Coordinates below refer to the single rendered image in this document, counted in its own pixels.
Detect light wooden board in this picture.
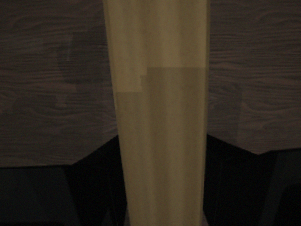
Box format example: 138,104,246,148
102,0,211,226

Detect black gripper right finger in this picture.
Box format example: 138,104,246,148
203,134,301,226

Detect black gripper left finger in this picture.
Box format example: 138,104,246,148
0,135,127,226

